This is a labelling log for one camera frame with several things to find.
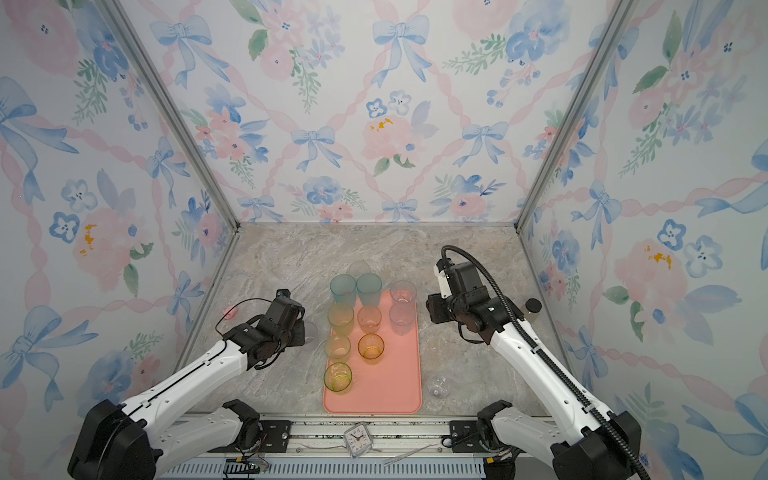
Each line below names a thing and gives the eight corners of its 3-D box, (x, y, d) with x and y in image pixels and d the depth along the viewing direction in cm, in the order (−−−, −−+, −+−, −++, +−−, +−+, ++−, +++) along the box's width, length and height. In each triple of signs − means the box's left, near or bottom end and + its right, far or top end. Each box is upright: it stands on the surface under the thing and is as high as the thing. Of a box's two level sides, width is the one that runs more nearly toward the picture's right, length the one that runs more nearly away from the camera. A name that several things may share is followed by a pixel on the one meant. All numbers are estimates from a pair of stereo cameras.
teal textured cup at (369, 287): (358, 306, 99) (356, 289, 90) (359, 290, 103) (357, 272, 94) (381, 306, 99) (380, 289, 91) (381, 290, 103) (380, 272, 94)
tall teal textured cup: (335, 311, 98) (330, 293, 90) (335, 293, 103) (330, 275, 94) (358, 308, 99) (355, 290, 90) (356, 291, 103) (354, 272, 95)
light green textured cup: (327, 357, 88) (322, 345, 81) (338, 342, 91) (334, 329, 84) (344, 368, 86) (340, 356, 79) (355, 352, 89) (352, 339, 82)
